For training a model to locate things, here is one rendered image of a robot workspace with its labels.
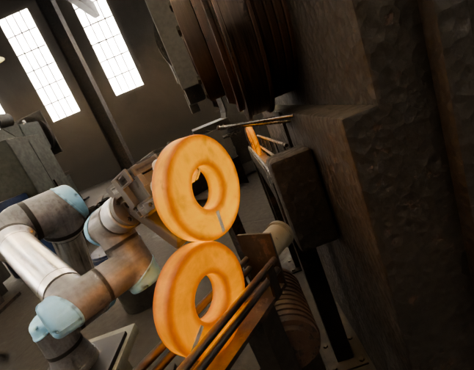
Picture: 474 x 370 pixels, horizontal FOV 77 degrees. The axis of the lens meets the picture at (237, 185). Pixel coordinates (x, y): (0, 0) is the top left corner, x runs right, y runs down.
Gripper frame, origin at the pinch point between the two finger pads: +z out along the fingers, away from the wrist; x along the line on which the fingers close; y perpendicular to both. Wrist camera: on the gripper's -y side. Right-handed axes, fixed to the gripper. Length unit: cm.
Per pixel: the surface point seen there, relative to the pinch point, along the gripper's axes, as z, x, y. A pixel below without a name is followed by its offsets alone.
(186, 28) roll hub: -7.4, 32.1, 29.9
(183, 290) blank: -2.2, -11.1, -11.2
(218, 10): 3.6, 28.4, 25.3
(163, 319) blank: -3.4, -14.8, -12.2
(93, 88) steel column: -545, 416, 298
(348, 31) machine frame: 23.4, 18.8, 4.9
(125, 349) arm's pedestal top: -86, 5, -37
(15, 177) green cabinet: -360, 107, 116
